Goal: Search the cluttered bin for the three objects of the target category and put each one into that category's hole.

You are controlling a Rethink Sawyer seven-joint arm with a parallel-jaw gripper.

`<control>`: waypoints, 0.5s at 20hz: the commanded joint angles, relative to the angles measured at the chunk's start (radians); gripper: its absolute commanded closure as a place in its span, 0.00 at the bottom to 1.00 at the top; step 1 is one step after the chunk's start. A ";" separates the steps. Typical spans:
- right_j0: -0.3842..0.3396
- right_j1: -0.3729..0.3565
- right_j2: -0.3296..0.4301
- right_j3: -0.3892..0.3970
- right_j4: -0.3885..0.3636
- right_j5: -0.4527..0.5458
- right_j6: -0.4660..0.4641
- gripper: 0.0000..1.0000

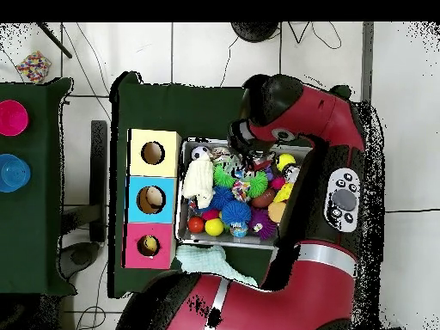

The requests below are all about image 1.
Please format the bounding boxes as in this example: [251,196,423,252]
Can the pink cup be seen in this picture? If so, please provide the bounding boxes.
[0,99,30,138]

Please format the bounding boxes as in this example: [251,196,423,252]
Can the yellow tennis ball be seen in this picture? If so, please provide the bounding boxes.
[276,153,297,173]

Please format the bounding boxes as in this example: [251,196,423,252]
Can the wooden box with three holes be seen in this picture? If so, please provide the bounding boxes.
[123,128,181,270]

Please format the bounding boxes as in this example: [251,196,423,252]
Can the dark green tablecloth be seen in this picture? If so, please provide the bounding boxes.
[109,71,353,298]
[0,77,73,296]

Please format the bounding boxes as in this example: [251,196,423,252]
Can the multicoloured patterned object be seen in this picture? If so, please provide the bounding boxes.
[15,50,52,84]

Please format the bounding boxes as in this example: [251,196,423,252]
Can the blue cup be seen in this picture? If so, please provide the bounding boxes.
[0,153,32,193]

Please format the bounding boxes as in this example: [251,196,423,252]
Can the small soccer ball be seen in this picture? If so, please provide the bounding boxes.
[190,145,211,162]

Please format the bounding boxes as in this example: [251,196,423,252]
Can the yellow-green ball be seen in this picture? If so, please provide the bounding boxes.
[205,218,226,238]

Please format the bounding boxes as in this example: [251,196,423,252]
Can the purple spiky ball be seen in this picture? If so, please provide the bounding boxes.
[251,209,276,241]

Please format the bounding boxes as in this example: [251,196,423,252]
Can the cream waffle cloth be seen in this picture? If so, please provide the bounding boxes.
[180,159,216,207]

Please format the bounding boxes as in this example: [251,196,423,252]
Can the mint green cloth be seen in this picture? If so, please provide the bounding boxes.
[177,245,260,289]

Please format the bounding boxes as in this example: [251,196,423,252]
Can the multicoloured patterned cloth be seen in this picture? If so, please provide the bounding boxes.
[232,180,253,204]

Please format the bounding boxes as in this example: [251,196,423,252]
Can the black chair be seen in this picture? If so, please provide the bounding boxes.
[60,119,110,276]

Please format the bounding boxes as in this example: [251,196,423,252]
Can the red ball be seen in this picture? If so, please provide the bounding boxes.
[187,217,206,235]

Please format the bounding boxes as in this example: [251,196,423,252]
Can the blue spiky ball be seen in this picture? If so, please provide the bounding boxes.
[223,200,254,229]

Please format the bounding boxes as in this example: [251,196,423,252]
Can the clear mesh bin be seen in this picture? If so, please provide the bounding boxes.
[175,139,314,250]

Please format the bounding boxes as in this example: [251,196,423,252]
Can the black rod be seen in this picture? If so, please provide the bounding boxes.
[35,22,73,59]

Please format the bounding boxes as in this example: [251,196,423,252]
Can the black round stand base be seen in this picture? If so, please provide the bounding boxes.
[229,21,279,42]

